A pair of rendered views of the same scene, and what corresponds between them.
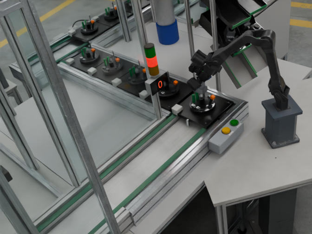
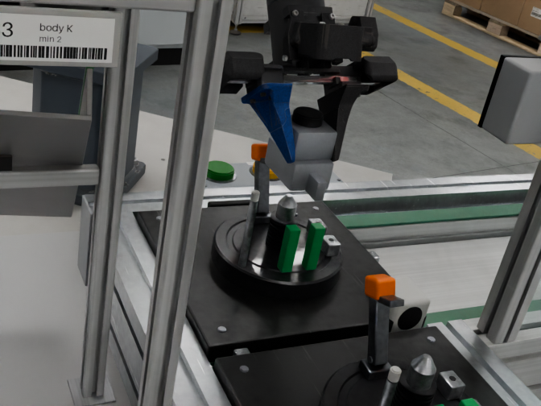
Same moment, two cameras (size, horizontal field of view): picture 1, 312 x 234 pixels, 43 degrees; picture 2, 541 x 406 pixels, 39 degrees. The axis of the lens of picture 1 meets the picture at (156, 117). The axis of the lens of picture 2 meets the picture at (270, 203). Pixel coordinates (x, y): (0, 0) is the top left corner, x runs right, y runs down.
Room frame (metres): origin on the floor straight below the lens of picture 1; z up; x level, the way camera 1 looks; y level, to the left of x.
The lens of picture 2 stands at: (2.34, -0.15, 1.41)
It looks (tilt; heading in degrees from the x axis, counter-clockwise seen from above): 28 degrees down; 190
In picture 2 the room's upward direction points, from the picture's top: 11 degrees clockwise
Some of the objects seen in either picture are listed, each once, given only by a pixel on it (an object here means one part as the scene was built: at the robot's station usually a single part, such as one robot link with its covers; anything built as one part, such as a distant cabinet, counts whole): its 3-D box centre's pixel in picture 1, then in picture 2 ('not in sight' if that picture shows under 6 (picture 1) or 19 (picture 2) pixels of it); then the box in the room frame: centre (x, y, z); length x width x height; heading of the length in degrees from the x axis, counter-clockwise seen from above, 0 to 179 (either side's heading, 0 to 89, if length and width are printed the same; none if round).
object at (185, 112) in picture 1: (202, 107); (274, 267); (1.64, -0.26, 0.96); 0.24 x 0.24 x 0.02; 39
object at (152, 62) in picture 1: (151, 60); not in sight; (1.62, -0.04, 1.33); 0.05 x 0.05 x 0.05
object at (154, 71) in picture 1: (153, 68); not in sight; (1.62, -0.04, 1.28); 0.05 x 0.05 x 0.05
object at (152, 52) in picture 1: (150, 51); not in sight; (1.62, -0.04, 1.38); 0.05 x 0.05 x 0.05
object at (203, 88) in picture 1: (198, 84); (306, 149); (1.65, -0.25, 1.11); 0.08 x 0.04 x 0.07; 40
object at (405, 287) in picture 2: (177, 109); (398, 305); (1.66, -0.12, 0.97); 0.05 x 0.05 x 0.04; 39
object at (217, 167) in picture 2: (234, 123); (218, 173); (1.47, -0.38, 0.96); 0.04 x 0.04 x 0.02
